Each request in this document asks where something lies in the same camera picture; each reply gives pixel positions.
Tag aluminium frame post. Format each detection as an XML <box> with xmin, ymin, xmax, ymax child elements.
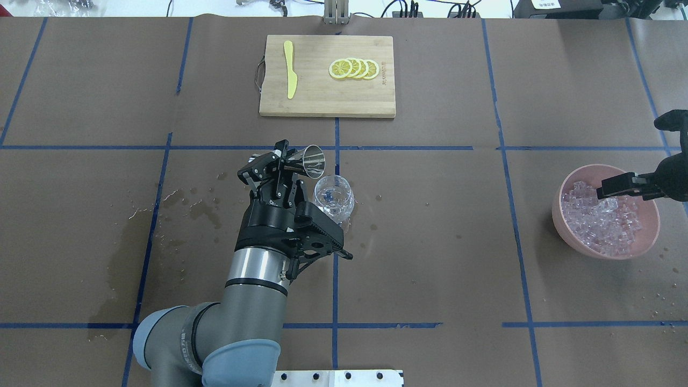
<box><xmin>324</xmin><ymin>0</ymin><xmax>351</xmax><ymax>25</ymax></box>

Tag lemon slice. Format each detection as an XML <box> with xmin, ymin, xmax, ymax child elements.
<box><xmin>354</xmin><ymin>59</ymin><xmax>369</xmax><ymax>79</ymax></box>
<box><xmin>328</xmin><ymin>59</ymin><xmax>353</xmax><ymax>79</ymax></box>
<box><xmin>363</xmin><ymin>59</ymin><xmax>380</xmax><ymax>80</ymax></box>
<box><xmin>346</xmin><ymin>58</ymin><xmax>362</xmax><ymax>78</ymax></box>

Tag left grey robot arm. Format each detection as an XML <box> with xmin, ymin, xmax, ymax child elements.
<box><xmin>132</xmin><ymin>140</ymin><xmax>326</xmax><ymax>386</ymax></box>

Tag yellow plastic knife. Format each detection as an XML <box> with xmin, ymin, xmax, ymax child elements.
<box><xmin>283</xmin><ymin>41</ymin><xmax>299</xmax><ymax>99</ymax></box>

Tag clear wine glass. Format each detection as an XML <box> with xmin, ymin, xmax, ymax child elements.
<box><xmin>314</xmin><ymin>175</ymin><xmax>355</xmax><ymax>233</ymax></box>

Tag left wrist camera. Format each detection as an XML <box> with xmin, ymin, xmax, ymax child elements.
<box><xmin>278</xmin><ymin>202</ymin><xmax>353</xmax><ymax>282</ymax></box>

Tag pink bowl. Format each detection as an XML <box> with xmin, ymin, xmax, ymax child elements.
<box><xmin>551</xmin><ymin>164</ymin><xmax>661</xmax><ymax>260</ymax></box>

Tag bamboo cutting board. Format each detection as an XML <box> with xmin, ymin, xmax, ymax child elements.
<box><xmin>260</xmin><ymin>34</ymin><xmax>397</xmax><ymax>119</ymax></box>

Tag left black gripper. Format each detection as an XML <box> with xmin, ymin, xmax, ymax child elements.
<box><xmin>234</xmin><ymin>140</ymin><xmax>307</xmax><ymax>258</ymax></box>

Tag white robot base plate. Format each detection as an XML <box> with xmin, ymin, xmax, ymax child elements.
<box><xmin>272</xmin><ymin>369</ymin><xmax>405</xmax><ymax>386</ymax></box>

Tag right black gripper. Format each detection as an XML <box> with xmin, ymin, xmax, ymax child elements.
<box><xmin>597</xmin><ymin>110</ymin><xmax>687</xmax><ymax>202</ymax></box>

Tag pile of ice cubes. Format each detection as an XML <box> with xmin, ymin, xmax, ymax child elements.
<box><xmin>560</xmin><ymin>181</ymin><xmax>643</xmax><ymax>256</ymax></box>

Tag steel double jigger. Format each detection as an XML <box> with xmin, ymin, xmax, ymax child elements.
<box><xmin>282</xmin><ymin>145</ymin><xmax>326</xmax><ymax>180</ymax></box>

